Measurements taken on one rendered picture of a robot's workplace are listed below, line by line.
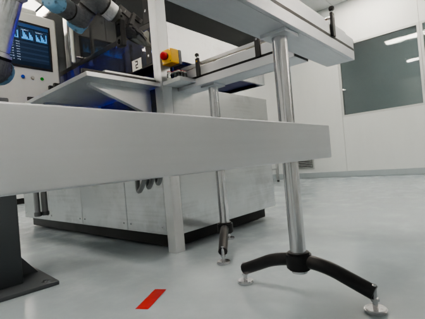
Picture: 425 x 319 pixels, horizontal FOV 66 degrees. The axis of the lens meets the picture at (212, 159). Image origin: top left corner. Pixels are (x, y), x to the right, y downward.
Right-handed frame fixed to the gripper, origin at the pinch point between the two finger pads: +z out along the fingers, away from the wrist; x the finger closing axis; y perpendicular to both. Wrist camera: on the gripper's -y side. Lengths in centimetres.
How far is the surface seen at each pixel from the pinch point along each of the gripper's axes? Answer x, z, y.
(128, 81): 7.1, -0.1, -17.7
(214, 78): -20.2, 27.3, -5.6
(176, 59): -3.4, 14.7, 2.1
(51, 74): 108, -5, 12
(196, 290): -37, 28, -100
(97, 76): 7.1, -14.7, -24.4
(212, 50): 6, 44, 33
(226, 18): -67, -17, -27
